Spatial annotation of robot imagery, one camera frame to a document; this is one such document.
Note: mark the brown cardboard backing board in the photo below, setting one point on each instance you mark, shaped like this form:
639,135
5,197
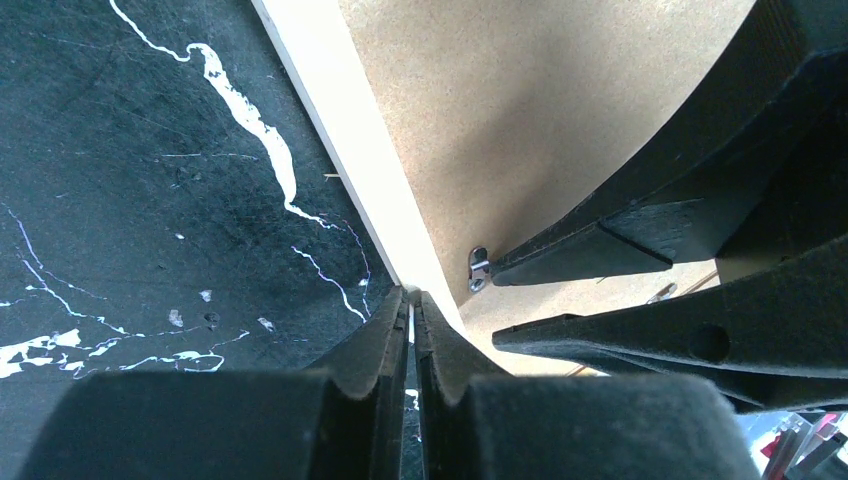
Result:
506,114

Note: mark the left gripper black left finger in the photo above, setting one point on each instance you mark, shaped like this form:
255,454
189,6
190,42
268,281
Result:
339,418

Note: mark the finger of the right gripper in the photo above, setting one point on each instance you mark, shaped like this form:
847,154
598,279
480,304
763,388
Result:
775,340
682,195

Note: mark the wooden picture frame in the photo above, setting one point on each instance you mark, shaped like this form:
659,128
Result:
315,46

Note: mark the metal turn clip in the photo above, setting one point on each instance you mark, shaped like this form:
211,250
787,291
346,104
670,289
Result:
479,268

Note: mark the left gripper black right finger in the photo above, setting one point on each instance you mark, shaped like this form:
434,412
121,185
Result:
480,422

